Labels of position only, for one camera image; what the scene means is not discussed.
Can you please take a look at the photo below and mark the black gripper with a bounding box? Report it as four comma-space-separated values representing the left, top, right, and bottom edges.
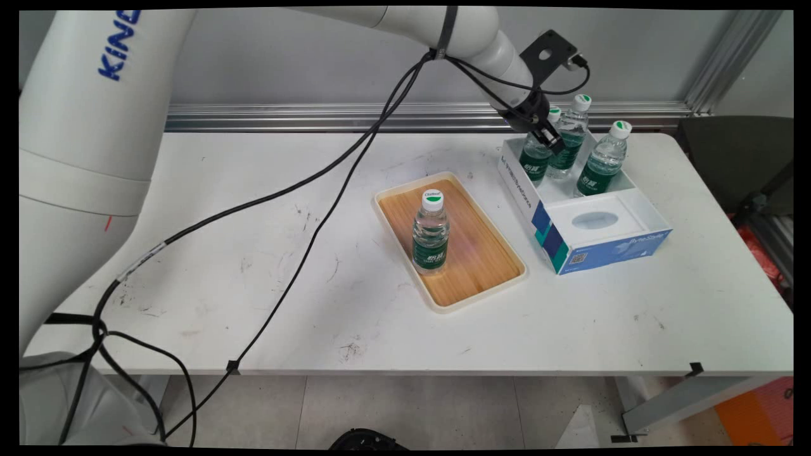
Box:
497, 89, 566, 156

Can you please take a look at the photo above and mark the green label water bottle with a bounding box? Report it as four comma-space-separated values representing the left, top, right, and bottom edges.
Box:
573, 120, 633, 199
518, 106, 563, 187
546, 94, 592, 182

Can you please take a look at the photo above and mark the white blue ByteDance cardboard box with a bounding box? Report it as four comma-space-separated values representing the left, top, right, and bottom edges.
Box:
497, 130, 674, 276

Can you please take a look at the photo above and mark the wooden tray with cream rim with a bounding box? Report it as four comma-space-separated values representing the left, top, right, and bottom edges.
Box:
373, 171, 528, 314

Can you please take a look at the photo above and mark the water bottle with printed cap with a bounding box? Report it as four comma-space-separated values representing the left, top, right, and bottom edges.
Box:
412, 189, 450, 276

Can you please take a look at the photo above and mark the dark grey chair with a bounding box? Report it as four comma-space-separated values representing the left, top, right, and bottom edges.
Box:
677, 115, 794, 217

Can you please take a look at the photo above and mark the red bag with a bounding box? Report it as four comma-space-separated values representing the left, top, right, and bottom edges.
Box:
732, 214, 788, 293

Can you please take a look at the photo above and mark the white table leg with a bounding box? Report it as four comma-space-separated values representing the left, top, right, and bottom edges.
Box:
610, 374, 793, 444

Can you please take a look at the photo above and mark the orange crate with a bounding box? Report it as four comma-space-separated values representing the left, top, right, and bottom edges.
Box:
715, 377, 794, 448

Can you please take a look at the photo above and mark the black round object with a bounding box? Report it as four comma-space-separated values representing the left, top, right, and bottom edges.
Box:
328, 428, 410, 452

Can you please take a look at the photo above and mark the black camera cable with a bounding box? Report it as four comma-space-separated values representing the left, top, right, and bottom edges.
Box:
444, 54, 591, 111

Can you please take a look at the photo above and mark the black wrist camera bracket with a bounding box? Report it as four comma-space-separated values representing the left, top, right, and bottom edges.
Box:
520, 29, 590, 87

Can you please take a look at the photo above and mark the black strap on arm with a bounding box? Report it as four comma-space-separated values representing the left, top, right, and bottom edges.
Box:
435, 6, 459, 61

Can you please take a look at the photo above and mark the horizontal aluminium rail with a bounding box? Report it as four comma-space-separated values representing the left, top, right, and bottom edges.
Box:
165, 101, 695, 133

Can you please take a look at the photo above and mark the slanted aluminium rail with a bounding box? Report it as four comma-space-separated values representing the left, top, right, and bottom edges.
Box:
683, 9, 786, 116

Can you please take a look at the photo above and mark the thin black cable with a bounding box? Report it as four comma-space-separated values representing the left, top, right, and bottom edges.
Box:
162, 54, 439, 439

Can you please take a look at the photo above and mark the black cable with white label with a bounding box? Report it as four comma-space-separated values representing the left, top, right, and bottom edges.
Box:
57, 54, 439, 444

